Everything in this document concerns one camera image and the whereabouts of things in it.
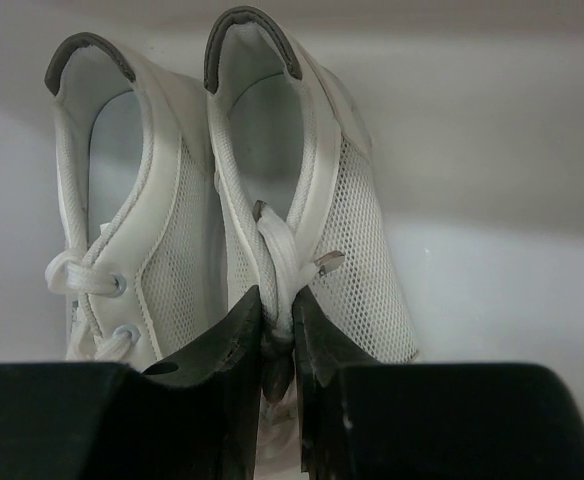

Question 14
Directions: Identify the white sneaker one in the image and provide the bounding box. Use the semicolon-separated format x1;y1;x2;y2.
202;4;426;461
45;32;224;370

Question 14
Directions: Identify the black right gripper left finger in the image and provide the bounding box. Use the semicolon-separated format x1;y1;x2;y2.
0;288;261;479

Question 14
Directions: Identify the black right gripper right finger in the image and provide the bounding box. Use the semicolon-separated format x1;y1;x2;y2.
293;290;584;479

